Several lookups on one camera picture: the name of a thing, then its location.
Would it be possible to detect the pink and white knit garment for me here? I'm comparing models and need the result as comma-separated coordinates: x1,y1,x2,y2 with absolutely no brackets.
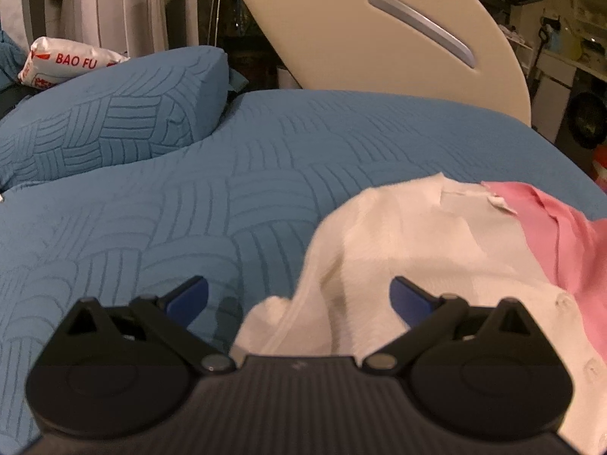
230,175,606,454

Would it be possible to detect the white red-lettered plastic package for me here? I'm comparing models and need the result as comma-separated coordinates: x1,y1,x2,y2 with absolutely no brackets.
17,36,129,89

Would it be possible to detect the blue quilted cushion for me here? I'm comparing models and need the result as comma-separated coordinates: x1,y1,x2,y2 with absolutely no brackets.
1,46,230,191

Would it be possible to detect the blue quilted sofa seat cover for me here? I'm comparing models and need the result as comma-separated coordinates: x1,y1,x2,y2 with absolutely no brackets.
1,91,606,454

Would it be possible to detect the beige oval table top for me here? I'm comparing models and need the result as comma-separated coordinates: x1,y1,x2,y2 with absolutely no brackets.
244,0,531,124

